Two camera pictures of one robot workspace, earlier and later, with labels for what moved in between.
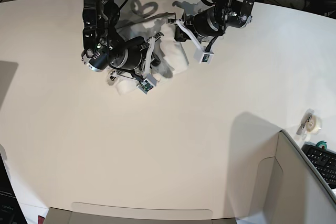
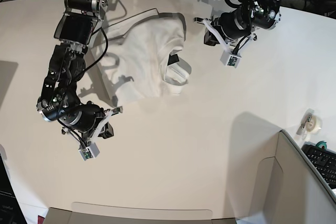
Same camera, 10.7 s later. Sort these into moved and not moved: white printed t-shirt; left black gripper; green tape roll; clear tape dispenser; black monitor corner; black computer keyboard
Moved: left black gripper; white printed t-shirt
Not moved: clear tape dispenser; green tape roll; black monitor corner; black computer keyboard
